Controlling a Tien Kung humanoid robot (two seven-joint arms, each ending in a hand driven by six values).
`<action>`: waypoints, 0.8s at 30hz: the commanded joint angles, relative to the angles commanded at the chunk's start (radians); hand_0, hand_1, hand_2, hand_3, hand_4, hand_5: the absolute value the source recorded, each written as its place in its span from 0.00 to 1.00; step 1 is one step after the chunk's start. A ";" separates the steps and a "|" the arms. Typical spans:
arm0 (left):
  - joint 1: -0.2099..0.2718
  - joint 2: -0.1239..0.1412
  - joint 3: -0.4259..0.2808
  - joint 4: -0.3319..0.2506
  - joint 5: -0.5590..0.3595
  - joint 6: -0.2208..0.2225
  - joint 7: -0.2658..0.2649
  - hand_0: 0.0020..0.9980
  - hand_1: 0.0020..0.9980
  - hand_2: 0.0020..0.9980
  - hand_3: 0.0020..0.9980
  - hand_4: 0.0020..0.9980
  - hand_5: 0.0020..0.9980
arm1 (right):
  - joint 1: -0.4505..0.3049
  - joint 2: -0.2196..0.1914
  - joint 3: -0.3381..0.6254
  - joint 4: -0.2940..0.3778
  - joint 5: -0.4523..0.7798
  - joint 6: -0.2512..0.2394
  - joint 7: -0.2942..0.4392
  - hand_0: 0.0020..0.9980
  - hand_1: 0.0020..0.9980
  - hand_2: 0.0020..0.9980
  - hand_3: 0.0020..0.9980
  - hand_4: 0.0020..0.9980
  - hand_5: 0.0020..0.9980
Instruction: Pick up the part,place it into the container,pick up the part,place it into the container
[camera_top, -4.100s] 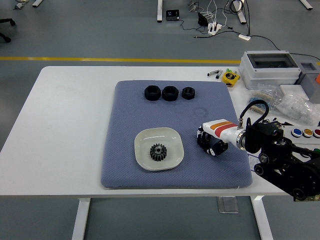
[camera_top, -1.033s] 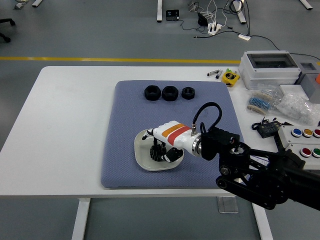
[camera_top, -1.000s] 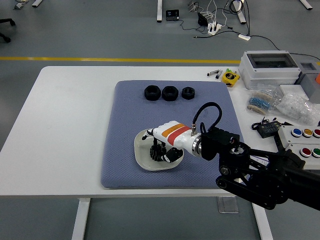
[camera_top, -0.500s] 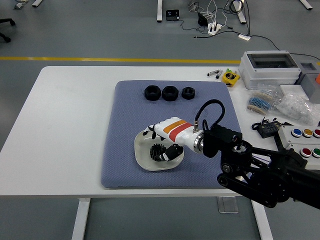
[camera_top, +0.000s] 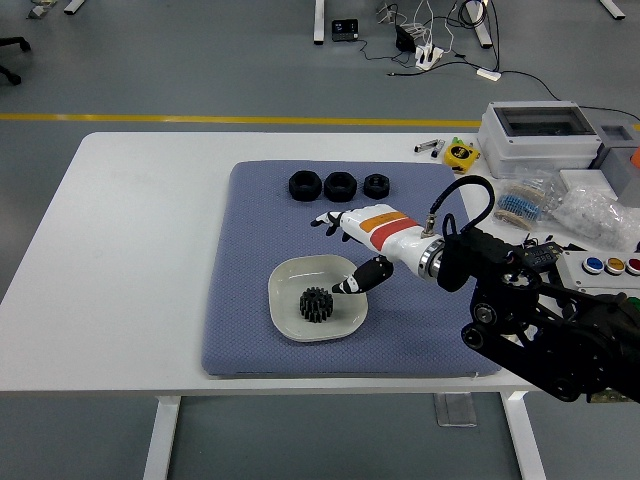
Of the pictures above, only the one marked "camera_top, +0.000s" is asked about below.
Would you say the white table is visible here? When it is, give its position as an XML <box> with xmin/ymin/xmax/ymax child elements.
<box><xmin>0</xmin><ymin>131</ymin><xmax>640</xmax><ymax>480</ymax></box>

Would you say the white orange right robot hand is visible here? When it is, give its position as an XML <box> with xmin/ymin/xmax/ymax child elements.
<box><xmin>309</xmin><ymin>204</ymin><xmax>444</xmax><ymax>296</ymax></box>

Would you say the black digital meter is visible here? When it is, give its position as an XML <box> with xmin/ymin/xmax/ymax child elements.
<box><xmin>523</xmin><ymin>242</ymin><xmax>565</xmax><ymax>267</ymax></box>

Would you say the bag of blue resistors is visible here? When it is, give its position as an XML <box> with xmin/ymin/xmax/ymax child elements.
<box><xmin>492</xmin><ymin>167</ymin><xmax>569</xmax><ymax>231</ymax></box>

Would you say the black office chair base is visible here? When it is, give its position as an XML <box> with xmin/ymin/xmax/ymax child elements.
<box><xmin>0</xmin><ymin>37</ymin><xmax>32</xmax><ymax>86</ymax></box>

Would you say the black device with screen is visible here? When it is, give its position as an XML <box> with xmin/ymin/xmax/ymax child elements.
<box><xmin>331</xmin><ymin>18</ymin><xmax>360</xmax><ymax>43</ymax></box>

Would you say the grey electrical enclosure box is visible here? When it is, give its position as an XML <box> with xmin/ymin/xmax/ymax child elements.
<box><xmin>477</xmin><ymin>100</ymin><xmax>604</xmax><ymax>180</ymax></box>

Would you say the white power strip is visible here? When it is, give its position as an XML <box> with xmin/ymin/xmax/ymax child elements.
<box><xmin>414</xmin><ymin>43</ymin><xmax>445</xmax><ymax>70</ymax></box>

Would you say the white push-button control box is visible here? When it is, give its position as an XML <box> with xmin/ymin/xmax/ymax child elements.
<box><xmin>552</xmin><ymin>249</ymin><xmax>640</xmax><ymax>297</ymax></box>

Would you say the yellow tape measure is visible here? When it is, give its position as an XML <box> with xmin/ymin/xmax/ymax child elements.
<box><xmin>443</xmin><ymin>142</ymin><xmax>481</xmax><ymax>175</ymax></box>

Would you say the blue-grey quilted mat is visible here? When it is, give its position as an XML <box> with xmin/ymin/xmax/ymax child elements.
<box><xmin>200</xmin><ymin>159</ymin><xmax>506</xmax><ymax>379</ymax></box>

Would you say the flat white box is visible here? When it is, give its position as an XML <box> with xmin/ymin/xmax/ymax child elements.
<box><xmin>558</xmin><ymin>168</ymin><xmax>619</xmax><ymax>201</ymax></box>

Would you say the bag of white parts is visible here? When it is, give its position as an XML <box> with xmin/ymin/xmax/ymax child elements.
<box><xmin>549</xmin><ymin>183</ymin><xmax>640</xmax><ymax>251</ymax></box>

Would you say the small black hex nut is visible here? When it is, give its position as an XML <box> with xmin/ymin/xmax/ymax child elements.
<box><xmin>363</xmin><ymin>173</ymin><xmax>391</xmax><ymax>200</ymax></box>

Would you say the long black floor cable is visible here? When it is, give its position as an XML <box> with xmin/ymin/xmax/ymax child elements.
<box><xmin>499</xmin><ymin>69</ymin><xmax>640</xmax><ymax>124</ymax></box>

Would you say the white square plate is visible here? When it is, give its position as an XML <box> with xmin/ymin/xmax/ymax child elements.
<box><xmin>267</xmin><ymin>253</ymin><xmax>370</xmax><ymax>344</ymax></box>

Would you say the black power adapter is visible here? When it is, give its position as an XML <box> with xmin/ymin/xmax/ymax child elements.
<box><xmin>394</xmin><ymin>24</ymin><xmax>417</xmax><ymax>54</ymax></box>

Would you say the clear plastic holder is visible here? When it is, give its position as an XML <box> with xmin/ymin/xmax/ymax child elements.
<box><xmin>433</xmin><ymin>393</ymin><xmax>479</xmax><ymax>428</ymax></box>

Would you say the large black hex nut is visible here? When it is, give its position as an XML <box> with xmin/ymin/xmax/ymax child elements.
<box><xmin>288</xmin><ymin>170</ymin><xmax>321</xmax><ymax>203</ymax></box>
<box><xmin>323</xmin><ymin>171</ymin><xmax>358</xmax><ymax>203</ymax></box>

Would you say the small grey box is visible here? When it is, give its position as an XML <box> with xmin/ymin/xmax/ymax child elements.
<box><xmin>589</xmin><ymin>121</ymin><xmax>640</xmax><ymax>197</ymax></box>

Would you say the large black gear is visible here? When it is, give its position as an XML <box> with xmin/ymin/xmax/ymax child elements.
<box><xmin>299</xmin><ymin>294</ymin><xmax>335</xmax><ymax>325</ymax></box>

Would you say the black yellow terminal strip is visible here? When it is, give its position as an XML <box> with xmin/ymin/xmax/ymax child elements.
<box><xmin>589</xmin><ymin>390</ymin><xmax>637</xmax><ymax>404</ymax></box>

